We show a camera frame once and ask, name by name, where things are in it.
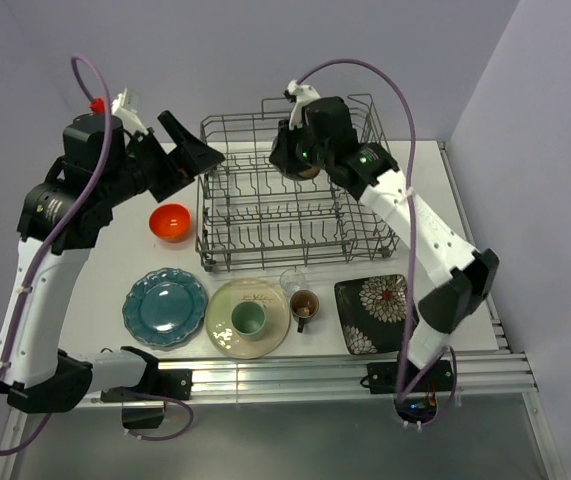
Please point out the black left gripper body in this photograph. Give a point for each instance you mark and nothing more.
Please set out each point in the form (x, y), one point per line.
(153, 168)

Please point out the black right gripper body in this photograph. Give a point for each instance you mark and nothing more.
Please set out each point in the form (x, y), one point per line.
(297, 153)

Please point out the orange bowl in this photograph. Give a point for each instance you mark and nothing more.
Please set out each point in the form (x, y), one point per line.
(170, 222)

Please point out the black mug brown inside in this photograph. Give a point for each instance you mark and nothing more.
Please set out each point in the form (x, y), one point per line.
(304, 305)

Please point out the light green plastic cup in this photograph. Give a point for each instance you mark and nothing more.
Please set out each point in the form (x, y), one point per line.
(248, 319)

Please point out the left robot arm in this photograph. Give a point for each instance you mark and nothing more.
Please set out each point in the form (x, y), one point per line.
(102, 166)

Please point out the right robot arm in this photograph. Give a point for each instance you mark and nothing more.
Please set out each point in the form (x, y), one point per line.
(319, 136)

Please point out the clear drinking glass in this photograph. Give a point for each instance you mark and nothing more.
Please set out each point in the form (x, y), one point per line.
(292, 280)

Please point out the teal scalloped plate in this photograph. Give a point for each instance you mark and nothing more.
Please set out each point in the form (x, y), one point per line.
(164, 308)

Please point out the green cream round plate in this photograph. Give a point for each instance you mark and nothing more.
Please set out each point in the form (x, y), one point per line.
(217, 321)

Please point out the black floral square plate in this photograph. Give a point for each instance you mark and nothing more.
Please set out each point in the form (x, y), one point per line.
(372, 312)

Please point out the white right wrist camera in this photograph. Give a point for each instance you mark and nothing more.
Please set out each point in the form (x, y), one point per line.
(299, 95)

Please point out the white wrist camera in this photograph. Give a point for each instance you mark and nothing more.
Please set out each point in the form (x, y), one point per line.
(299, 95)
(125, 107)

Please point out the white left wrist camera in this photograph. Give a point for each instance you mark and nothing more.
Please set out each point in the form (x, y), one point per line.
(125, 107)

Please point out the grey wire dish rack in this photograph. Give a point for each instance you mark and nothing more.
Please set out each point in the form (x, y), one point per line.
(251, 217)

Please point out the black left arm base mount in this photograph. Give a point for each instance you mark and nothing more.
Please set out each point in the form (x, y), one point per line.
(167, 387)

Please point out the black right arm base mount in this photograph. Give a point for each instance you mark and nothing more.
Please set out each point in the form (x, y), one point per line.
(415, 406)

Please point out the aluminium table edge rail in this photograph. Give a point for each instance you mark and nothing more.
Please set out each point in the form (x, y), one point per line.
(333, 378)

